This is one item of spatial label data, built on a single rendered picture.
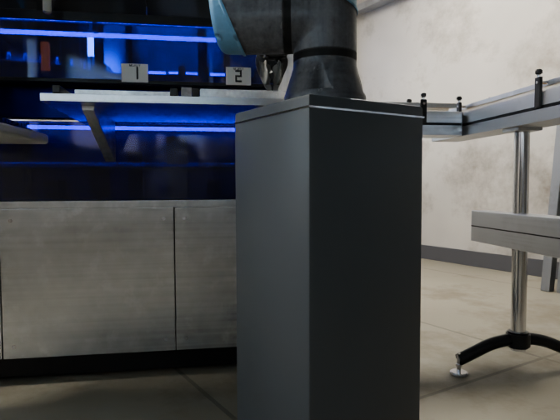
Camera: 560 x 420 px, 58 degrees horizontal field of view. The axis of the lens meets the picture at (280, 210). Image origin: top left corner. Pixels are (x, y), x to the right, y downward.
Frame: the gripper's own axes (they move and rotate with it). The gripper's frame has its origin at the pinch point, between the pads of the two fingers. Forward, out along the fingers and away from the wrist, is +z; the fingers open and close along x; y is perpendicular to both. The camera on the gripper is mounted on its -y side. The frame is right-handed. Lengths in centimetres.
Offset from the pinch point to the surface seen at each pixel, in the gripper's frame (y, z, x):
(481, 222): -33, 41, 85
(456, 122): -41, 3, 78
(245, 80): -30.5, -8.8, -4.5
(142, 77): -30.6, -8.8, -38.5
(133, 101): 9.4, 5.3, -36.6
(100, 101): 9.4, 5.5, -44.7
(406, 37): -297, -105, 167
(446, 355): -34, 92, 72
